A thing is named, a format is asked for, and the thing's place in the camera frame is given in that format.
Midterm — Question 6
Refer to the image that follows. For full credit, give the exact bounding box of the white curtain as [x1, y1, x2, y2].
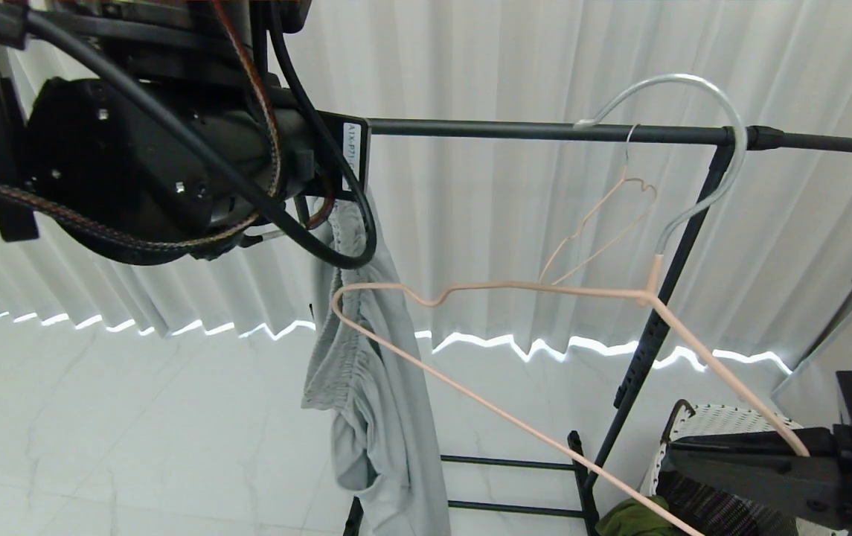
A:
[0, 0, 852, 373]

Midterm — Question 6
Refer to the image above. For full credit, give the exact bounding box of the white laundry basket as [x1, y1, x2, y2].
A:
[640, 400, 843, 536]

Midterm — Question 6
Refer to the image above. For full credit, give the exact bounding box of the green garment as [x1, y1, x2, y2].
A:
[595, 497, 687, 536]

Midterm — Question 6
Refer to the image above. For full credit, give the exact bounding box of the pink clothes hanger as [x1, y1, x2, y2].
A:
[330, 73, 813, 536]
[537, 124, 659, 287]

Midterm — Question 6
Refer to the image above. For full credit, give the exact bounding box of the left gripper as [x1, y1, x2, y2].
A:
[195, 108, 372, 226]

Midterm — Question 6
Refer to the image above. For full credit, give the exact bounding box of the black clothes rack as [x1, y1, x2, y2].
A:
[342, 118, 852, 536]

